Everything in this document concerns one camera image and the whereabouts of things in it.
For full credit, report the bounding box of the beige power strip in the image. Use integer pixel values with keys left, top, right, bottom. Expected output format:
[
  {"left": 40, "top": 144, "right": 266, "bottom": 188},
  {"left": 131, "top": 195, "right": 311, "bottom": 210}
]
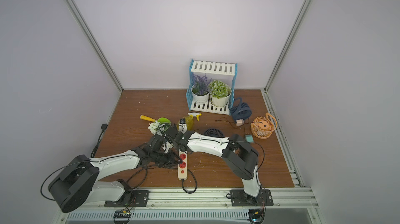
[{"left": 178, "top": 151, "right": 188, "bottom": 180}]

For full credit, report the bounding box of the dark blue round desk fan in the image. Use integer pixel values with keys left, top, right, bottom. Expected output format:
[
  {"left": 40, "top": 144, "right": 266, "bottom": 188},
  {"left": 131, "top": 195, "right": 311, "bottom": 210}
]
[{"left": 204, "top": 128, "right": 224, "bottom": 138}]

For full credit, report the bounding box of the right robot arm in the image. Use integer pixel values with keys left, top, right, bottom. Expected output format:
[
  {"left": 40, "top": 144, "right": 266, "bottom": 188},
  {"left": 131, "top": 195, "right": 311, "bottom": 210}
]
[{"left": 163, "top": 128, "right": 263, "bottom": 206}]

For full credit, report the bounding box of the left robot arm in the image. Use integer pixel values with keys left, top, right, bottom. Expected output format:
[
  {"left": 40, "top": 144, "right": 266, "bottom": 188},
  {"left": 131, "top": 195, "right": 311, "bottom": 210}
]
[{"left": 47, "top": 135, "right": 183, "bottom": 213}]

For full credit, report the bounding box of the teal plug adapter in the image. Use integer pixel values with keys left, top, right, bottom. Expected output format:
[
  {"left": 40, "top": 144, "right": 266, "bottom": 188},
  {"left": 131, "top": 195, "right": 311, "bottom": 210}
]
[{"left": 245, "top": 134, "right": 254, "bottom": 143}]

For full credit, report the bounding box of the orange desk fan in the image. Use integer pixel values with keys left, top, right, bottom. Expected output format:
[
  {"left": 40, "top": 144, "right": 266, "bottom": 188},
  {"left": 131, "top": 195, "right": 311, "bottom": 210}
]
[{"left": 251, "top": 113, "right": 278, "bottom": 139}]

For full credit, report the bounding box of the yellow spray bottle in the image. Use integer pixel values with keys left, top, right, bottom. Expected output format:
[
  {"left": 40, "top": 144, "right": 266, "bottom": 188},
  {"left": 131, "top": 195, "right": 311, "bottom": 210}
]
[{"left": 177, "top": 112, "right": 202, "bottom": 131}]

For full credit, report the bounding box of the white flower beige pot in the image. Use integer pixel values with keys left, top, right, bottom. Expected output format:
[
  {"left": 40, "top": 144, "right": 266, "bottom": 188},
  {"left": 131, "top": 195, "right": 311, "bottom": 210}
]
[{"left": 148, "top": 121, "right": 171, "bottom": 136}]

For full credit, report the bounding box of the green yellow garden trowel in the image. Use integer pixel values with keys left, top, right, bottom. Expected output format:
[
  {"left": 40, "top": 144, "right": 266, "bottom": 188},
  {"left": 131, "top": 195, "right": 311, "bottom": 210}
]
[{"left": 140, "top": 115, "right": 171, "bottom": 124}]

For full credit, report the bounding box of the lavender plant white pot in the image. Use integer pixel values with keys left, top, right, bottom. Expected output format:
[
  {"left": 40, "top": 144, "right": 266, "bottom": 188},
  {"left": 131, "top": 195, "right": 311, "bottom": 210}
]
[{"left": 191, "top": 74, "right": 212, "bottom": 105}]

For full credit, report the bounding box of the green plant white pot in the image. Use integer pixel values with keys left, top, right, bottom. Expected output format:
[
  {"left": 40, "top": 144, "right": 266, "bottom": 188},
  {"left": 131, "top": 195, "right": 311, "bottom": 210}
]
[{"left": 209, "top": 80, "right": 231, "bottom": 107}]

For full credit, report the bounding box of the blue white plant shelf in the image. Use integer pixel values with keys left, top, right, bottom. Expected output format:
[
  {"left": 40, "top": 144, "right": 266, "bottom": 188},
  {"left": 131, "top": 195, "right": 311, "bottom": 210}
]
[{"left": 186, "top": 60, "right": 238, "bottom": 115}]

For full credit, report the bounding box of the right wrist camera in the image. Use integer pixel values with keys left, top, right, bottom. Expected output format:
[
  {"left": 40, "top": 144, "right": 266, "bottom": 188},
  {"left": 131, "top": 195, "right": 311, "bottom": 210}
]
[{"left": 178, "top": 118, "right": 187, "bottom": 133}]

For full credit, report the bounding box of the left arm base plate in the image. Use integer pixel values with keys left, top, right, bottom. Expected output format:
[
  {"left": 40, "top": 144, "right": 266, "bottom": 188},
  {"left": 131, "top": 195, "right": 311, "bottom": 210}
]
[{"left": 104, "top": 190, "right": 150, "bottom": 207}]

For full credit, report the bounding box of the dark blue fan with handle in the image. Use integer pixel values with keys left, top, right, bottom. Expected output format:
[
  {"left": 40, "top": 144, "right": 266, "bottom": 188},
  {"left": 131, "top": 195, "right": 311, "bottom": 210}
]
[{"left": 230, "top": 97, "right": 252, "bottom": 121}]

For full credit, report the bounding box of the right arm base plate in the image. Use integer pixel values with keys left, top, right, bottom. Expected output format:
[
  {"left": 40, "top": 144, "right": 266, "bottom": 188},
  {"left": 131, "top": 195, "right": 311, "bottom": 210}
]
[{"left": 226, "top": 188, "right": 274, "bottom": 207}]

